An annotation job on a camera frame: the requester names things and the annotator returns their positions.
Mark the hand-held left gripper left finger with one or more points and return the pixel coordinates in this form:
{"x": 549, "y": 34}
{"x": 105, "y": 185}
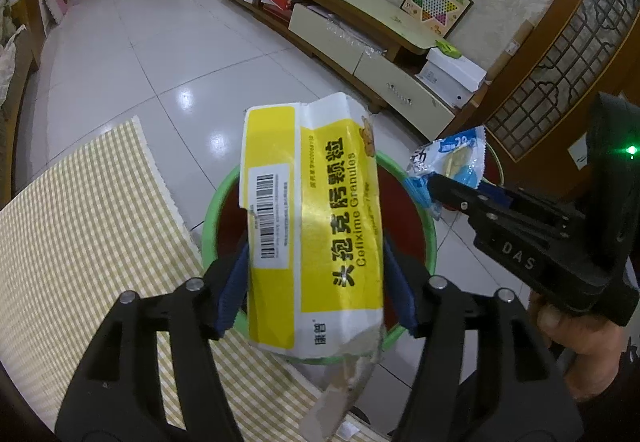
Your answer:
{"x": 232, "y": 287}

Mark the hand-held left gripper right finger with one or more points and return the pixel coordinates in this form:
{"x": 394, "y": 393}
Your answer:
{"x": 400, "y": 287}

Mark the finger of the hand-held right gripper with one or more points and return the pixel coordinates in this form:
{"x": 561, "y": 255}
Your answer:
{"x": 500, "y": 196}
{"x": 460, "y": 199}

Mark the blue white snack wrapper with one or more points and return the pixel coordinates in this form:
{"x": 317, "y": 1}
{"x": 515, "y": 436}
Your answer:
{"x": 450, "y": 156}

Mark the red bin with green rim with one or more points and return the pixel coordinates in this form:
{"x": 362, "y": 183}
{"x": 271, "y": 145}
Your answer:
{"x": 405, "y": 222}
{"x": 492, "y": 171}

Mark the yellow white medicine box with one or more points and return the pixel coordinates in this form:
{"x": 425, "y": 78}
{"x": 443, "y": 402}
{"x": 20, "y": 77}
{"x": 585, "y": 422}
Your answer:
{"x": 310, "y": 222}

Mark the person's right forearm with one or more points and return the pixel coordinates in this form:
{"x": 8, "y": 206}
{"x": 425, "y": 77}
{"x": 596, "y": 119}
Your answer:
{"x": 610, "y": 397}

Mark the person's right hand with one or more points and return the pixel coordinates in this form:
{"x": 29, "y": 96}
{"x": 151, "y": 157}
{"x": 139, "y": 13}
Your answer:
{"x": 575, "y": 332}

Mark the white cardboard box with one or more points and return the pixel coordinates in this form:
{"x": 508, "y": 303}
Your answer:
{"x": 452, "y": 76}

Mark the yellow checked tablecloth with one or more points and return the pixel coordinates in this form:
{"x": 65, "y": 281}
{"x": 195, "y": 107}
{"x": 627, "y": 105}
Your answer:
{"x": 100, "y": 222}

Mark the small green packet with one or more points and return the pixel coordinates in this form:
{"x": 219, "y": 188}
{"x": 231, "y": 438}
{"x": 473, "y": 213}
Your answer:
{"x": 447, "y": 48}

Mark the wooden lattice door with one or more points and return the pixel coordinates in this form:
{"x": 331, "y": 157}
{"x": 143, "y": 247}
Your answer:
{"x": 565, "y": 51}

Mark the star checkers board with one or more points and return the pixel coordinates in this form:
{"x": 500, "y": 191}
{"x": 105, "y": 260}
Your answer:
{"x": 436, "y": 1}

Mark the pink foam mats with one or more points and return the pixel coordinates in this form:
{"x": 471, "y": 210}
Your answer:
{"x": 55, "y": 6}

